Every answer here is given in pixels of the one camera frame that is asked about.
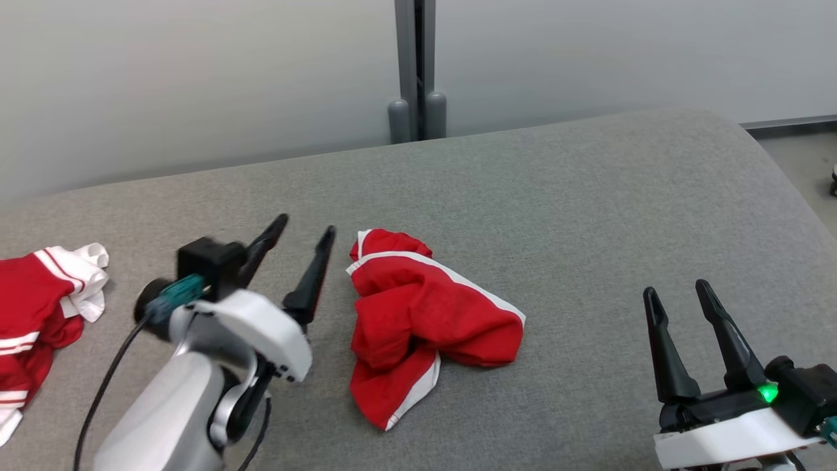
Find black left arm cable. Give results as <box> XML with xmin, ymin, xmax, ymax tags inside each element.
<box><xmin>73</xmin><ymin>314</ymin><xmax>154</xmax><ymax>471</ymax></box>

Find grey fabric sofa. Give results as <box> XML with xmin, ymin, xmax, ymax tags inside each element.
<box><xmin>0</xmin><ymin>108</ymin><xmax>837</xmax><ymax>471</ymax></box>

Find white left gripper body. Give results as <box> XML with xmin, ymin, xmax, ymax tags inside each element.
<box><xmin>171</xmin><ymin>290</ymin><xmax>313</xmax><ymax>383</ymax></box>

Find grey cylindrical post foot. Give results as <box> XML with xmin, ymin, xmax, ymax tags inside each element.
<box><xmin>426</xmin><ymin>91</ymin><xmax>448</xmax><ymax>139</ymax></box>
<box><xmin>388</xmin><ymin>98</ymin><xmax>411</xmax><ymax>145</ymax></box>

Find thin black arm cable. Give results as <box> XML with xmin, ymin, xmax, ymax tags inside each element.
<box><xmin>237</xmin><ymin>396</ymin><xmax>272</xmax><ymax>471</ymax></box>

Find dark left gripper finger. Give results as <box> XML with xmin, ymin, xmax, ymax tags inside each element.
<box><xmin>239</xmin><ymin>215</ymin><xmax>289</xmax><ymax>288</ymax></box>
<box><xmin>282</xmin><ymin>226</ymin><xmax>335</xmax><ymax>328</ymax></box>

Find grey partition post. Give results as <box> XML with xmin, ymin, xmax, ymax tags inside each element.
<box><xmin>394</xmin><ymin>0</ymin><xmax>437</xmax><ymax>141</ymax></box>

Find red and white jersey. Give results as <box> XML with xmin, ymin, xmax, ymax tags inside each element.
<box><xmin>0</xmin><ymin>243</ymin><xmax>110</xmax><ymax>447</ymax></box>

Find red shorts with white stripe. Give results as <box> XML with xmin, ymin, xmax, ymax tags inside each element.
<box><xmin>349</xmin><ymin>229</ymin><xmax>526</xmax><ymax>431</ymax></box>

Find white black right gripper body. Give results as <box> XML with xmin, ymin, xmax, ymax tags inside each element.
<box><xmin>654</xmin><ymin>387</ymin><xmax>821</xmax><ymax>470</ymax></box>

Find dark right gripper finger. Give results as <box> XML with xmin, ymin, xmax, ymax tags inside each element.
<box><xmin>695</xmin><ymin>279</ymin><xmax>767</xmax><ymax>393</ymax></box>
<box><xmin>644</xmin><ymin>287</ymin><xmax>700</xmax><ymax>404</ymax></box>

